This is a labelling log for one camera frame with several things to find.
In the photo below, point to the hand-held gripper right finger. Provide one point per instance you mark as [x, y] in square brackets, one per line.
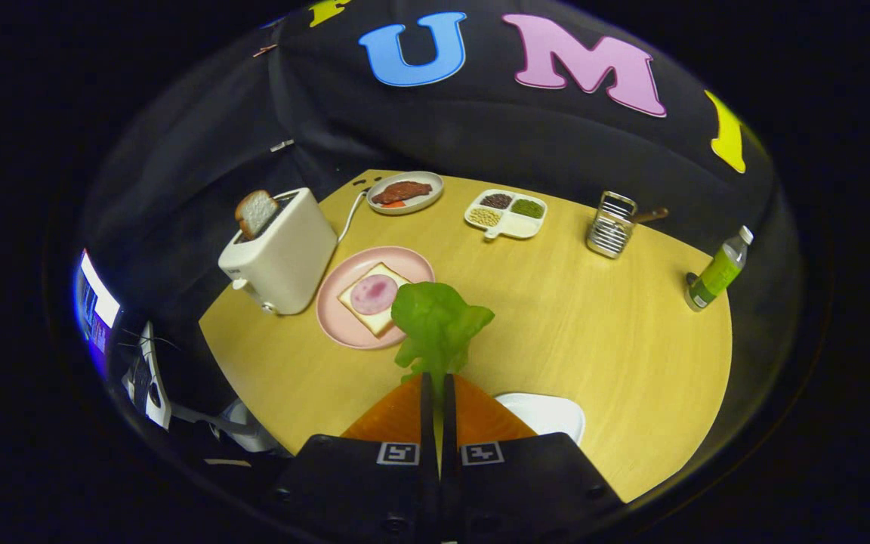
[448, 423]

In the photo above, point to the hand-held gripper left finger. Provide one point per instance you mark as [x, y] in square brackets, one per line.
[427, 415]

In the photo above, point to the green lettuce leaf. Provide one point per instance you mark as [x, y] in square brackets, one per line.
[435, 317]

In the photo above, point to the toasted bread slice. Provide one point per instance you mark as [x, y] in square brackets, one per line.
[256, 213]

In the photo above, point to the white oval plate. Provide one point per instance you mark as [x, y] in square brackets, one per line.
[548, 414]

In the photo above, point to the white bread slice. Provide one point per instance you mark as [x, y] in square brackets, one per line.
[371, 325]

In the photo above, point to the pink plate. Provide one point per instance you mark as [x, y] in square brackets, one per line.
[335, 325]

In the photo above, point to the pink ham slice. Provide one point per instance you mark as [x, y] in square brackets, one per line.
[373, 295]

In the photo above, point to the pile of yellow soybeans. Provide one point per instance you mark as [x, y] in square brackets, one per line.
[484, 217]

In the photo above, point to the white divided tray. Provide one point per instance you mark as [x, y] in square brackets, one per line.
[518, 227]

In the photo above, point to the white toaster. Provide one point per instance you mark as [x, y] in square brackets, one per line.
[284, 257]

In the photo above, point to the orange carrot slice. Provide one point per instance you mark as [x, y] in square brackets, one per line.
[394, 204]

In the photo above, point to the round white plate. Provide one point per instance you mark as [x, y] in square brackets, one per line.
[431, 198]

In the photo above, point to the brown steak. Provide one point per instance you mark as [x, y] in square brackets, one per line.
[401, 192]

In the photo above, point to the pile of dark red beans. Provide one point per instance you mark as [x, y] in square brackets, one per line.
[495, 201]

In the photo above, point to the pile of green beans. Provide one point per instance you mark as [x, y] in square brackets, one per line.
[528, 208]

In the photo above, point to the white and black equipment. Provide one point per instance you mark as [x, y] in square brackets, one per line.
[149, 385]

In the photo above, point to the white clip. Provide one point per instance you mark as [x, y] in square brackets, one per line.
[282, 145]

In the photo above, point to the green drink bottle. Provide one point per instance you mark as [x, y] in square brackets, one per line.
[718, 272]

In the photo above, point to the computer monitor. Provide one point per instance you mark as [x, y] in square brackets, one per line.
[99, 302]

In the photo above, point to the red clip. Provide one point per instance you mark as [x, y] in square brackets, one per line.
[263, 50]

